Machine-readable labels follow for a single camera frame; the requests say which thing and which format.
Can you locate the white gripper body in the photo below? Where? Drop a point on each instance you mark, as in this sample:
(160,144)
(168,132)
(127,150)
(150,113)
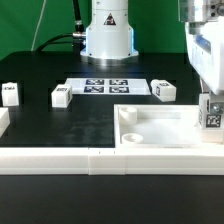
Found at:
(206,54)

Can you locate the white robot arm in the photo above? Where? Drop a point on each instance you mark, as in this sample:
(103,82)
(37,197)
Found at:
(110,40)

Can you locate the white square tabletop part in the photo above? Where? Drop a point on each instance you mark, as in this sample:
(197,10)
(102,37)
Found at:
(162,126)

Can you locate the white fiducial marker sheet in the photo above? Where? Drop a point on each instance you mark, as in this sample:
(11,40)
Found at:
(109,86)

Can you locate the white front fence bar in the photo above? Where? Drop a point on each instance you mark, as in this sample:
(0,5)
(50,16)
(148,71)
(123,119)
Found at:
(90,161)

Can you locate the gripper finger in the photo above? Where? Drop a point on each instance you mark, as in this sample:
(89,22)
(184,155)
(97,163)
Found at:
(216,108)

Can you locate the white left fence piece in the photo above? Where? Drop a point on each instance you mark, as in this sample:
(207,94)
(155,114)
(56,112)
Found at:
(4,120)

